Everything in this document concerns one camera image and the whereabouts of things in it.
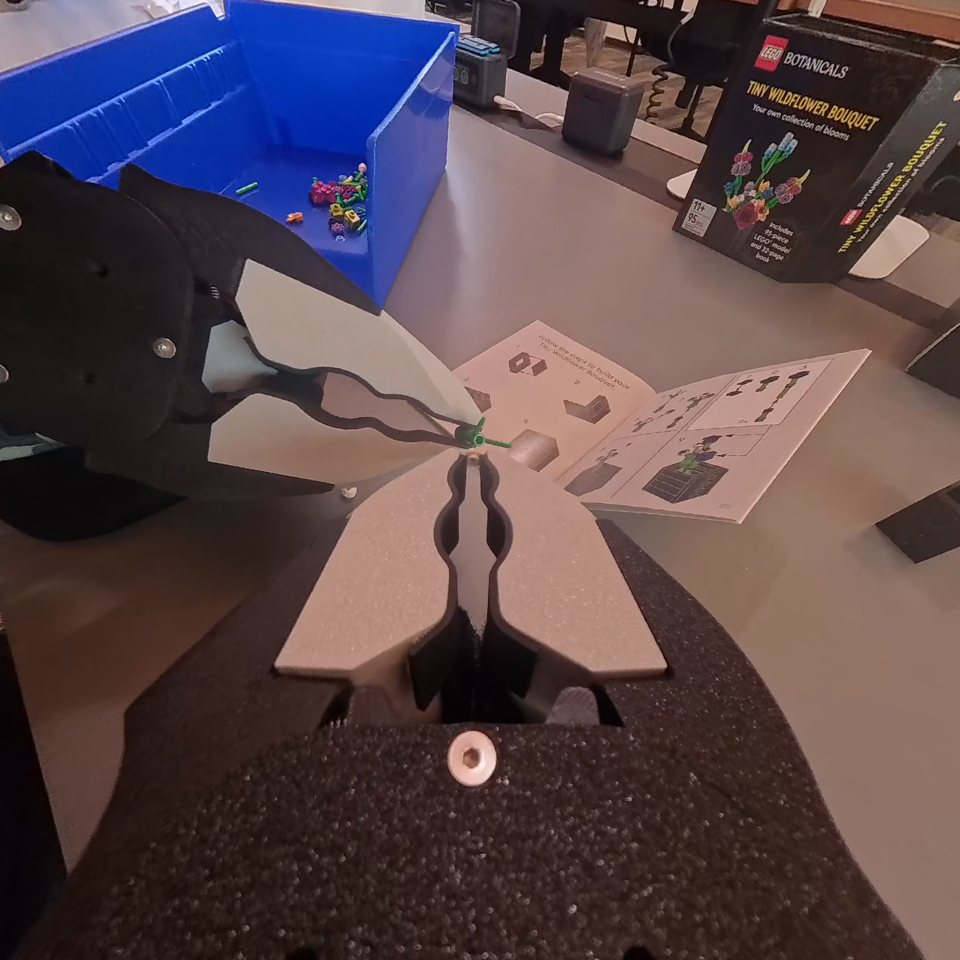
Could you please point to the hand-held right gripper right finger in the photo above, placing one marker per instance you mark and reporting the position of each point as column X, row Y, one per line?
column 578, row 593

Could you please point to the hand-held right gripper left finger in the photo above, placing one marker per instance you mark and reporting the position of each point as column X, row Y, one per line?
column 375, row 593

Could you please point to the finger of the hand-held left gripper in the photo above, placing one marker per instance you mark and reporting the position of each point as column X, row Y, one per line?
column 285, row 443
column 330, row 338

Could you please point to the pile of small toy bricks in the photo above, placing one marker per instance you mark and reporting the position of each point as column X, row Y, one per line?
column 342, row 195

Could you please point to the green toy stem brick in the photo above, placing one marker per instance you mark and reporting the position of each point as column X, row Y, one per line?
column 480, row 437

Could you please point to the blue plastic bin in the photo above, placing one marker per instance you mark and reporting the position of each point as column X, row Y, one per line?
column 405, row 165

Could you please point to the white instruction booklet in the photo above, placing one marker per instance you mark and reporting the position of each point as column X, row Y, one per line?
column 705, row 435

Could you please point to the black square frame brick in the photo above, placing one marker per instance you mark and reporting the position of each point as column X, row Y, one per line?
column 923, row 525

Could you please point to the matte black box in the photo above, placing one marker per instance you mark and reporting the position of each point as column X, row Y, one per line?
column 938, row 360

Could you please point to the black glossy cardboard box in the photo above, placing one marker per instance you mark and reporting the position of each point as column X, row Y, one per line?
column 810, row 150

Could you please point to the grey desk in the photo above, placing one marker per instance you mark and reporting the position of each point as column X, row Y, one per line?
column 570, row 240

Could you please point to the black mesh cushion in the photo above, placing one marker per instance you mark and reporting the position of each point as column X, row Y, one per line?
column 90, row 503

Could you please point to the dark charger block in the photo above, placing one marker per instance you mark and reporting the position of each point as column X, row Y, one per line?
column 480, row 72

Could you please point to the person's dark clothing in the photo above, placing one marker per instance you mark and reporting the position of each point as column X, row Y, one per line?
column 27, row 795

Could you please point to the black board on white stand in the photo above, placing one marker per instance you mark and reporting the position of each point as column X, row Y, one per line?
column 885, row 252

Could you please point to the black office chair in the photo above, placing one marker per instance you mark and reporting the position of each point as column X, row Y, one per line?
column 705, row 45

